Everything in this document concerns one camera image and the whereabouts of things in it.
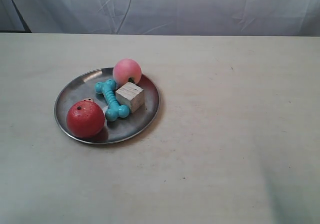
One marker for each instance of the wooden cube block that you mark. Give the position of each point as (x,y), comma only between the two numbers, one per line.
(131,96)

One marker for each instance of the turquoise toy bone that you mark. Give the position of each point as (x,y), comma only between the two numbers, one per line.
(114,109)

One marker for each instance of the pink toy peach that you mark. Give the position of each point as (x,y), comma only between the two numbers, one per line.
(127,70)

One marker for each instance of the wooden die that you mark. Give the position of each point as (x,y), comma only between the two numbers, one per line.
(88,99)

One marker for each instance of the red toy apple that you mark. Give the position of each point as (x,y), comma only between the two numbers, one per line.
(85,119)

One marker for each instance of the round metal plate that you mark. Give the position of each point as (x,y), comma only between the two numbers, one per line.
(113,132)

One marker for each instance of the white backdrop cloth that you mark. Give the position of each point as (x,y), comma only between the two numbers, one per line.
(163,17)

